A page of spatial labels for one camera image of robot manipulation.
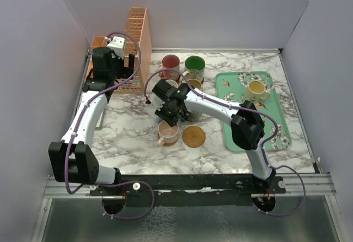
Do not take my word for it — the grey mug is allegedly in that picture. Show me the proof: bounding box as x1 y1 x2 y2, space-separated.
187 111 202 121

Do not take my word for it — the small silver card box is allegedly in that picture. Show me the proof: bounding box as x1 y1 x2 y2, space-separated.
95 112 105 130

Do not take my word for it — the green mug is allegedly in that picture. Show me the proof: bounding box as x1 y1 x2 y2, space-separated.
183 56 206 83

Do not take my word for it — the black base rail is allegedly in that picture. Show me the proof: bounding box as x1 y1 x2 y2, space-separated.
90 174 286 207

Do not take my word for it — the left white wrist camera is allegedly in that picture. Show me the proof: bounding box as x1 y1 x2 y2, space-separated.
105 36 126 59

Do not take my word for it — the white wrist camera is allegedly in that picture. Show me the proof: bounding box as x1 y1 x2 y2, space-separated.
105 36 126 59
146 93 164 111

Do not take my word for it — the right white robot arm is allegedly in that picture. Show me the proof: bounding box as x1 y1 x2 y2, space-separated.
147 79 276 193

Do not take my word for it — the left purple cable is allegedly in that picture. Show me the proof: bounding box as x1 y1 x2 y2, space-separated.
63 31 156 221

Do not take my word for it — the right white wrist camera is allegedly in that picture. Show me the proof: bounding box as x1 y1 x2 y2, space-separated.
146 93 164 111

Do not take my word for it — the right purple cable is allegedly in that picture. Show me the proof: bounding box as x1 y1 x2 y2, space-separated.
143 69 307 218

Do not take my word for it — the purple cable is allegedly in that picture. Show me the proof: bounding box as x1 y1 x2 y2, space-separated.
143 69 307 218
63 31 156 221

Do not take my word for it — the beige speckled mug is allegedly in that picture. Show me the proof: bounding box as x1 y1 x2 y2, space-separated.
188 79 203 91

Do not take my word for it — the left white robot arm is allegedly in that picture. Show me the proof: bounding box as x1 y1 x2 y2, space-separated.
49 47 136 195

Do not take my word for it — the woven rattan coaster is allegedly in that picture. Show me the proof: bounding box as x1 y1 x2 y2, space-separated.
182 126 206 148
157 135 179 147

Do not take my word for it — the red pink mug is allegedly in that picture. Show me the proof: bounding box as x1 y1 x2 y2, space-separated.
159 55 180 82

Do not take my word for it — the yellow mug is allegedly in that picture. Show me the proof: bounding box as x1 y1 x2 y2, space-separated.
243 80 271 103

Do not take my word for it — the peach mesh file organizer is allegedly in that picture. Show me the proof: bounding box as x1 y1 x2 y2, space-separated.
82 8 152 94

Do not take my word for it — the white cream mug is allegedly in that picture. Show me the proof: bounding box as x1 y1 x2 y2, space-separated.
165 79 179 89

